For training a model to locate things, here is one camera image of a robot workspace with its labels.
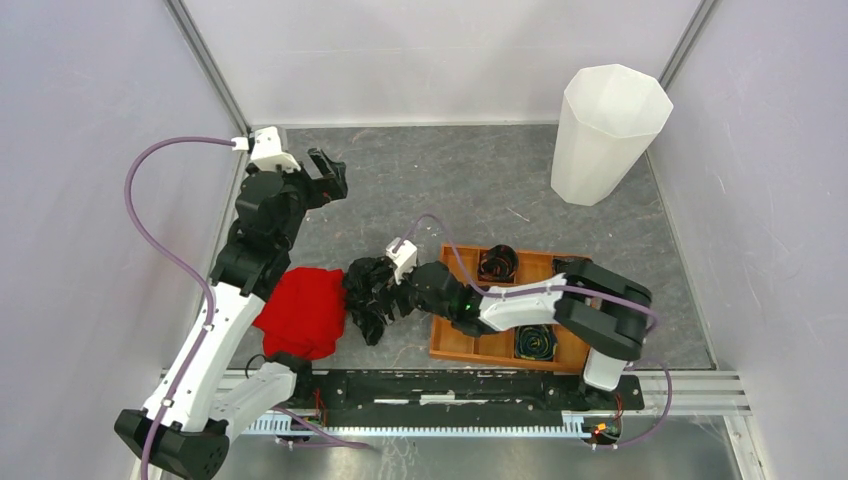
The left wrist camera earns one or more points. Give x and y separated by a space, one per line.
268 151

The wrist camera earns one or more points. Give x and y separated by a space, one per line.
403 256
268 151

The white slotted cable duct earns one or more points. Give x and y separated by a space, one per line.
283 425

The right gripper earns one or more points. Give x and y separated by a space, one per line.
398 291

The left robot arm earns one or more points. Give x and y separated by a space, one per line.
181 428

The rolled sock orange stripes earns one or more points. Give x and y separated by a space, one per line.
498 264

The black trash bag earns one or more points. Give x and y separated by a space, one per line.
370 296

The wooden compartment tray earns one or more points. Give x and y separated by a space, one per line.
498 350

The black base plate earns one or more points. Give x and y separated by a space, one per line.
454 398

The red cloth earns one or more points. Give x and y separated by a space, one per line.
305 315

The white trash bin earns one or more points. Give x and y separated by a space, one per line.
610 115

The rolled sock yellow blue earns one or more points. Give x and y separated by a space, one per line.
535 343

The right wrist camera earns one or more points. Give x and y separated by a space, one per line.
403 256

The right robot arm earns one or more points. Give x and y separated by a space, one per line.
610 313

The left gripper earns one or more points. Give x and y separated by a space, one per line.
323 189

